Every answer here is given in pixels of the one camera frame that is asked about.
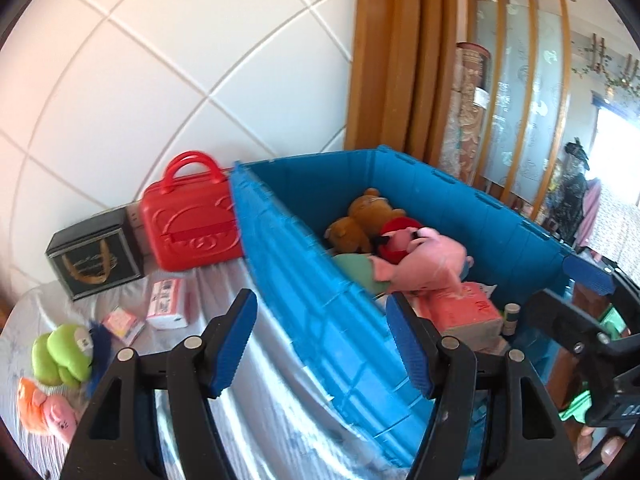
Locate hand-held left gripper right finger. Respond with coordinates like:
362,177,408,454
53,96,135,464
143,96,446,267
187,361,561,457
385,292,583,480

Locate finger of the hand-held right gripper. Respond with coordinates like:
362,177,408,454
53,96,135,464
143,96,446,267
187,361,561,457
561,254,640,311
520,291,640,381

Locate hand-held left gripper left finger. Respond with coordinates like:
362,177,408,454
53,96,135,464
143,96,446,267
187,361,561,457
59,287,258,480

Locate blue plastic crate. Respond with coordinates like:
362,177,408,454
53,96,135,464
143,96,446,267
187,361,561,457
230,145,617,476

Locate blue bristle brush white handle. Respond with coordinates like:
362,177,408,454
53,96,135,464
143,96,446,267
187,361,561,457
82,322,113,401

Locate person's right hand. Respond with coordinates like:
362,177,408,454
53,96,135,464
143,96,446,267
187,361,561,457
574,424,628,472

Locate small dark-capped bottle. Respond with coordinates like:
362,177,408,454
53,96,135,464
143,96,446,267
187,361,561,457
502,302,521,337

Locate pink tissue box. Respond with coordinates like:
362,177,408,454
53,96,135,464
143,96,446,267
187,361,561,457
417,281,503,341

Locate white tissue packet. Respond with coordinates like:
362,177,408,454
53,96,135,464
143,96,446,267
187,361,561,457
146,278,193,331

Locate white blue patterned tablecloth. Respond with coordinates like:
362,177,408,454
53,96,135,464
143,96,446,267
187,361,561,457
0,260,436,480

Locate dark hanging clothes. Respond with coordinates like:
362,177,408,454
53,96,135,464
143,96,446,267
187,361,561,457
547,140,593,251

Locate green plush cushion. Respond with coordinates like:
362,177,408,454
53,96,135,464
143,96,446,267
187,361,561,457
332,252,393,297

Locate red plush toy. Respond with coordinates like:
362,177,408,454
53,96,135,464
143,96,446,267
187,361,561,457
377,215,423,266

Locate small pink box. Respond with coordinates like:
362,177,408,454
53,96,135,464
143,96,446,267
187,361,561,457
101,306,146,346

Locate red toy suitcase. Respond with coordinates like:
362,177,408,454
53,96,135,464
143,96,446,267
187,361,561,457
140,150,246,272

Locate brown teddy bear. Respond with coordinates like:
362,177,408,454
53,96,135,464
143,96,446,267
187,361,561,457
325,187,408,256

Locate black box with gold print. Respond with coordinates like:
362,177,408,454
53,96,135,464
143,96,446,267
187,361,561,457
46,207,146,302

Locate green plush toy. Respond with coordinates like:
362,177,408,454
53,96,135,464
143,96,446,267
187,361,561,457
31,324,96,388

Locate patterned rolled mat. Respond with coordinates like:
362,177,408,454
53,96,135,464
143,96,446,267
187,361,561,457
440,42,491,188

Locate orange pink plush toy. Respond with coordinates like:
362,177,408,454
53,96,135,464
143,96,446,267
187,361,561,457
17,377,81,446

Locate wooden frosted glass partition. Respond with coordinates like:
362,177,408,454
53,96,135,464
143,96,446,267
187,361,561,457
465,0,573,221

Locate wooden door frame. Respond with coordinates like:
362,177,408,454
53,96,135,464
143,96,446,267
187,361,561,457
344,0,473,171

